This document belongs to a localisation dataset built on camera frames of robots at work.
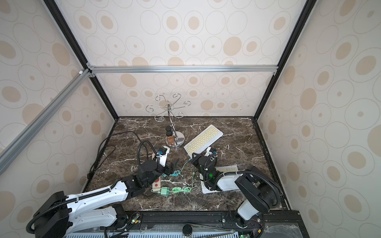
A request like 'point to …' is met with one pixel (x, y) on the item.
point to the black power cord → (104, 151)
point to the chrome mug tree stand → (179, 137)
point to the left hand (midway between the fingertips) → (178, 156)
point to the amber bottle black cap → (169, 134)
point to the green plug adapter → (165, 191)
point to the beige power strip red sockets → (157, 185)
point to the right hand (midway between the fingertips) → (196, 153)
